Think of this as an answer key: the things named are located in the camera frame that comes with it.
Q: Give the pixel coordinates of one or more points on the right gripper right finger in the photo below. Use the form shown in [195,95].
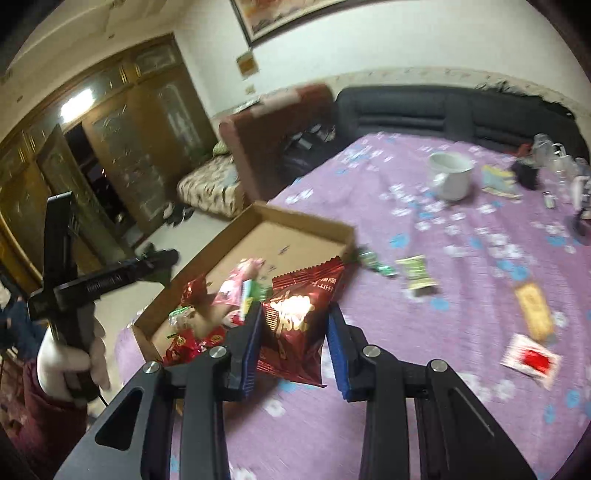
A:
[369,374]

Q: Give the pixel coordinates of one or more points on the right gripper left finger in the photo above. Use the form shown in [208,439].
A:
[225,373]

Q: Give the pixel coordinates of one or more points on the red cartoon snack packet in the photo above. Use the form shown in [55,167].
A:
[185,346]

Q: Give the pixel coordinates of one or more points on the pink long snack packet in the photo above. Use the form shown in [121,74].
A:
[230,292]

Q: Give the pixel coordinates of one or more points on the small red candy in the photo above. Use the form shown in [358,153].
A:
[194,292]

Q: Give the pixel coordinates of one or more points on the large red snack bag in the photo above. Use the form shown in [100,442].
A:
[296,322]

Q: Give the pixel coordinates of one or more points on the dark green snack bag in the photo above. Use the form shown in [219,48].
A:
[252,290]

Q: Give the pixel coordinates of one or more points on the gloved left hand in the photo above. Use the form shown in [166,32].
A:
[54,360]

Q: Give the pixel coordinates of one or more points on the light green candy packet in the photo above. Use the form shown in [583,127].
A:
[415,271]

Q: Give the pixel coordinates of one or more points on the small green twisted candy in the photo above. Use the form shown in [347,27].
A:
[370,261]

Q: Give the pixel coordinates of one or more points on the cardboard box tray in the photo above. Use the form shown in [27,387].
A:
[260,244]

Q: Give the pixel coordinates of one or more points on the white red snack packet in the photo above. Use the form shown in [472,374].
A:
[532,359]

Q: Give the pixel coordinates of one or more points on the wooden door cabinet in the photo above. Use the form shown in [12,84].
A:
[120,136]

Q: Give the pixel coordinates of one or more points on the yellow biscuit packet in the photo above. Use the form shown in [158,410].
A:
[535,310]

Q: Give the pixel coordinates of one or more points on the white ceramic mug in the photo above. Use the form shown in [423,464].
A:
[450,175]

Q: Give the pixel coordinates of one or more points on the small booklet on table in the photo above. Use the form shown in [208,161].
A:
[499,182]

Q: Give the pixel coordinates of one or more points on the brown armchair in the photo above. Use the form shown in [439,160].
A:
[255,135]

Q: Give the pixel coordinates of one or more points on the black small container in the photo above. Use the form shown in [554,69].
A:
[526,173]

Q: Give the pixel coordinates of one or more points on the clear glass jar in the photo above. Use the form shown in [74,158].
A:
[553,156]

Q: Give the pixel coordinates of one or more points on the black sofa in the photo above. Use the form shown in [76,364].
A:
[500,122]

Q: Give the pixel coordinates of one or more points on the framed wall picture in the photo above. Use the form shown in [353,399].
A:
[261,20]

